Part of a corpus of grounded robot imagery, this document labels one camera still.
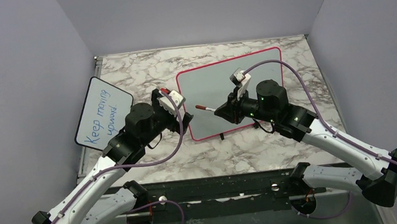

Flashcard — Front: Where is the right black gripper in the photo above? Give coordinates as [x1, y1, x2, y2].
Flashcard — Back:
[212, 83, 278, 129]

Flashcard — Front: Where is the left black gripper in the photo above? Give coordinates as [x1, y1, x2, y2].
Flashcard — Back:
[137, 86, 196, 147]

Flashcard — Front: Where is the brown marker cap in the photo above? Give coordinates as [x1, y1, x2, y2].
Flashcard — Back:
[195, 105, 206, 110]

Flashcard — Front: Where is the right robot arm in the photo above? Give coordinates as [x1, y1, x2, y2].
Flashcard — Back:
[214, 80, 397, 207]

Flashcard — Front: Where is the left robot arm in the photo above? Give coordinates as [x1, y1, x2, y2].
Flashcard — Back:
[32, 89, 193, 224]

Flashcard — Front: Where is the pink framed whiteboard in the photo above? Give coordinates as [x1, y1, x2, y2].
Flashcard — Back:
[176, 47, 282, 142]

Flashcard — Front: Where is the black framed written whiteboard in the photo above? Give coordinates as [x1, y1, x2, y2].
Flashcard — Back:
[74, 76, 134, 151]

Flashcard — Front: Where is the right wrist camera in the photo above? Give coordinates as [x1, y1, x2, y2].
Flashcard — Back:
[229, 68, 251, 101]

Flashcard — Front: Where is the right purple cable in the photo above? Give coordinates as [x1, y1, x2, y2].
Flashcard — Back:
[241, 48, 397, 209]

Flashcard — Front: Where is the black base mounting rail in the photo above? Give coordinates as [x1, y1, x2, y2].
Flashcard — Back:
[125, 169, 326, 224]

